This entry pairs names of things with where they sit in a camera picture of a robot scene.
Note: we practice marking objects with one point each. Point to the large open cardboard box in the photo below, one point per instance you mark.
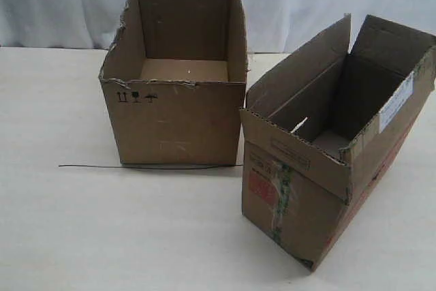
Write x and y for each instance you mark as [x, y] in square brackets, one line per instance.
[174, 79]

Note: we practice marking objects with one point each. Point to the thin black line on table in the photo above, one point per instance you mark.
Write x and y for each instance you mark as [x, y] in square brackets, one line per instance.
[144, 167]

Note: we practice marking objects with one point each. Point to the narrow cardboard box red print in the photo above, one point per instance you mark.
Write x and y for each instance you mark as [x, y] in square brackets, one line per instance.
[323, 126]

